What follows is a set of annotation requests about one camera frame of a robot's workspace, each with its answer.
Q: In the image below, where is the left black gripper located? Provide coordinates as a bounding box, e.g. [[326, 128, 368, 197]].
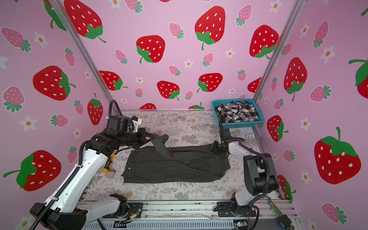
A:
[[119, 128, 155, 149]]

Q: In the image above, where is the dark grey pinstriped shirt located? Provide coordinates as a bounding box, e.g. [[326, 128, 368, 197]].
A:
[[121, 144, 231, 184]]

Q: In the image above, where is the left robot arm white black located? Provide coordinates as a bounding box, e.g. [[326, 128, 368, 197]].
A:
[[30, 128, 154, 230]]

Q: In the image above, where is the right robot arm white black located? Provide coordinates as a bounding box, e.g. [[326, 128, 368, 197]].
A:
[[213, 141, 279, 217]]

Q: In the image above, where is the teal plastic basket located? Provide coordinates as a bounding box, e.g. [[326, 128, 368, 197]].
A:
[[212, 99, 264, 128]]

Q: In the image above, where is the black white checkered shirt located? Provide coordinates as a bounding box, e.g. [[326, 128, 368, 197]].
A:
[[216, 100, 260, 123]]

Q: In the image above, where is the small wooden block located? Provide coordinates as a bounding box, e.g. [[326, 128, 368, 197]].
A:
[[105, 170, 116, 179]]

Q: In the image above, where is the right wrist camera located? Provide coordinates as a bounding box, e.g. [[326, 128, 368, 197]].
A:
[[219, 129, 232, 141]]

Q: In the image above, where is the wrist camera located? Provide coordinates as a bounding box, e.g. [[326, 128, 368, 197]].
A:
[[219, 129, 232, 141], [107, 115, 142, 134]]

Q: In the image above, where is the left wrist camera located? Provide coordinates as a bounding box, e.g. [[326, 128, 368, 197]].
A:
[[107, 115, 142, 134]]

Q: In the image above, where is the yellow black handled tool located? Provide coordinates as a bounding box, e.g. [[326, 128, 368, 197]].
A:
[[103, 154, 115, 173]]

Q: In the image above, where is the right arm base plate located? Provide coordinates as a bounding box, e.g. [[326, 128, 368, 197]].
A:
[[213, 201, 257, 217]]

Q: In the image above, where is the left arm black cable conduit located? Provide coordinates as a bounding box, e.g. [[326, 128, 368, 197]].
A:
[[28, 140, 88, 230]]

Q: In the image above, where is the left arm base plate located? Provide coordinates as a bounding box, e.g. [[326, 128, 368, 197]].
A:
[[103, 202, 143, 219]]

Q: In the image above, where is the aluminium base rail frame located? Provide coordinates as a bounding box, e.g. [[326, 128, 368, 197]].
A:
[[78, 199, 302, 230]]

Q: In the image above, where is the coloured ribbon cable with connector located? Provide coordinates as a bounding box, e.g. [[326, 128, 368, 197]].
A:
[[264, 195, 295, 230]]

